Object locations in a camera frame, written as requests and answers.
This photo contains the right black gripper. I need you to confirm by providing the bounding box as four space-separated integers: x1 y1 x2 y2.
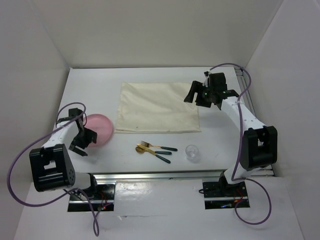
183 80 215 108

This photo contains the pink plate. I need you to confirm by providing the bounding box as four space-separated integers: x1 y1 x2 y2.
85 114 114 148

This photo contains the cream cloth placemat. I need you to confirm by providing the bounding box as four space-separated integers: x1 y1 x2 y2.
115 82 201 134

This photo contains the clear drinking glass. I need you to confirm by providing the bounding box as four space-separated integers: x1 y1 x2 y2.
185 145 200 163

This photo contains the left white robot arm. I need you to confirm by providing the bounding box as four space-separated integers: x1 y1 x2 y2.
29 108 99 200

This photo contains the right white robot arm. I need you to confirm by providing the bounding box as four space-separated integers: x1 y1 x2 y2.
184 72 278 196

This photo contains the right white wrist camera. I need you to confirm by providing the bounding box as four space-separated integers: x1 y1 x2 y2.
202 71 211 88

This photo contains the gold spoon green handle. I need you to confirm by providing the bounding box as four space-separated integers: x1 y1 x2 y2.
135 146 172 155

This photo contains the gold knife green handle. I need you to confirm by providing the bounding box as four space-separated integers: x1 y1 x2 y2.
137 144 171 164

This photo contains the gold fork green handle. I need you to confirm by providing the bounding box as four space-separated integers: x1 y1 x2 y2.
140 141 178 152

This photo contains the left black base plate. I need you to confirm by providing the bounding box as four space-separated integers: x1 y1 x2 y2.
67 183 116 213

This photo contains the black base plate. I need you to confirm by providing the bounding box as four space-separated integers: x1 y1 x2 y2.
198 180 250 210
67 183 116 213

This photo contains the front aluminium rail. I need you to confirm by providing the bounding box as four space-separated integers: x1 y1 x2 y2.
93 170 223 183

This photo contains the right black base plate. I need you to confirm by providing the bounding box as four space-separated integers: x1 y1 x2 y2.
198 180 250 210

